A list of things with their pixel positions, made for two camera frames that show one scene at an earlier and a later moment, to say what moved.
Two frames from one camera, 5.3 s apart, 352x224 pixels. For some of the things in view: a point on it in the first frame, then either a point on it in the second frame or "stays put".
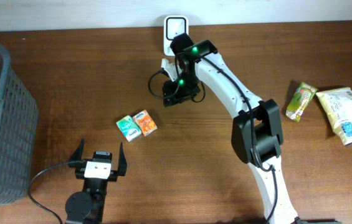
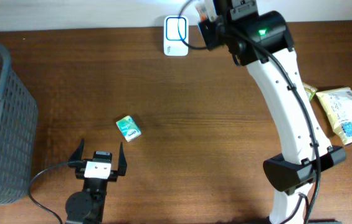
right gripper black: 174,97 → 210,43
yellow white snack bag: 349,119 stays put
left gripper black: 122,165 stays put
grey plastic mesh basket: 7,119 stays put
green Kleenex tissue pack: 129,128 stays put
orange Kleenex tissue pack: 144,121 → 203,17
